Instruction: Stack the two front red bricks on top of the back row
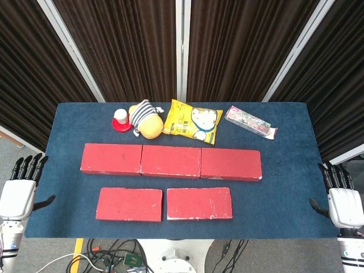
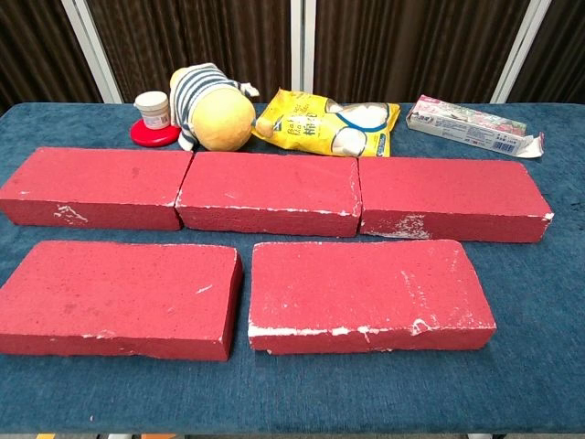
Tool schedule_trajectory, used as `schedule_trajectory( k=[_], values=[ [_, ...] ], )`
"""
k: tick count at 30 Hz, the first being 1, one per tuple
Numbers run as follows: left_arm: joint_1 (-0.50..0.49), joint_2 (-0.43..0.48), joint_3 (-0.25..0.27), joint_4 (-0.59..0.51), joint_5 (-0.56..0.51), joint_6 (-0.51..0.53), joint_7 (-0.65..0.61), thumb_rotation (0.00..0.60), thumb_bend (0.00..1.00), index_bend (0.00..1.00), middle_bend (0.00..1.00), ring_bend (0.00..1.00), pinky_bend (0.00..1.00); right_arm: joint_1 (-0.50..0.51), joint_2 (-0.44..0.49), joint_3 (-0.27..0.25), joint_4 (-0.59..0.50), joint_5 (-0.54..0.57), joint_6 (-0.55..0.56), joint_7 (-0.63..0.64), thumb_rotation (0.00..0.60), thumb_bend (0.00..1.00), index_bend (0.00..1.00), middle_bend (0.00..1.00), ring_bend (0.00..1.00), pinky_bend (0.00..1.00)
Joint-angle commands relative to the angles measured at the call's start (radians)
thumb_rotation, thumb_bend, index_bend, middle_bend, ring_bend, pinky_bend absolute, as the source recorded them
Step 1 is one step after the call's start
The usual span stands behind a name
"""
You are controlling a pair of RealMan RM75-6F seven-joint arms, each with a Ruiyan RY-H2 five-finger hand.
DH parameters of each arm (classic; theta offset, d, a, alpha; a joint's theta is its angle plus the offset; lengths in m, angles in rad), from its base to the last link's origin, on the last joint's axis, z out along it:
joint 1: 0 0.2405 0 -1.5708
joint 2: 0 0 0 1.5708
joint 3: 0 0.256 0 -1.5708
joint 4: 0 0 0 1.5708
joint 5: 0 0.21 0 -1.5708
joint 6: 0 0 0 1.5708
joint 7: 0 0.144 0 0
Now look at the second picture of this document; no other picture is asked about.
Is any red brick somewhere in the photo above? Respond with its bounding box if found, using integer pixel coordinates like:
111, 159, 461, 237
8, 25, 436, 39
0, 241, 244, 362
247, 240, 497, 356
358, 156, 555, 242
0, 146, 194, 231
175, 152, 363, 238

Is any yellow snack bag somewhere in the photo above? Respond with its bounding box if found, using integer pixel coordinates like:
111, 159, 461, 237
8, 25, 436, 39
250, 88, 401, 158

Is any yellow plush toy striped shirt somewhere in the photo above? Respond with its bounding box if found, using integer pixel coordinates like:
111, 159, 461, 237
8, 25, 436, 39
168, 62, 261, 153

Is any red and white cup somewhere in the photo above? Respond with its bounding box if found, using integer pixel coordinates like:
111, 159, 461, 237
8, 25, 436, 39
130, 117, 182, 148

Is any blue table cloth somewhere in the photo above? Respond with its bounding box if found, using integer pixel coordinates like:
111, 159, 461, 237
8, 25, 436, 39
0, 102, 585, 435

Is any small white jar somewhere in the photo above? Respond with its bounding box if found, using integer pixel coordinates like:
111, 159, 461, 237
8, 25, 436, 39
133, 91, 172, 131

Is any pink candy box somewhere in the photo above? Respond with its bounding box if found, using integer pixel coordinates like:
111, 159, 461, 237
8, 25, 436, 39
406, 94, 546, 160

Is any dark brown corrugated partition panel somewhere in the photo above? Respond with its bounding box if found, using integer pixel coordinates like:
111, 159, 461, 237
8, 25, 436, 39
509, 0, 585, 115
313, 0, 534, 104
86, 0, 293, 104
0, 0, 102, 115

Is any white partition post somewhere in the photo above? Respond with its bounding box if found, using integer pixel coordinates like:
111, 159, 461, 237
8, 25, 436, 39
61, 0, 123, 104
490, 0, 557, 104
290, 0, 316, 104

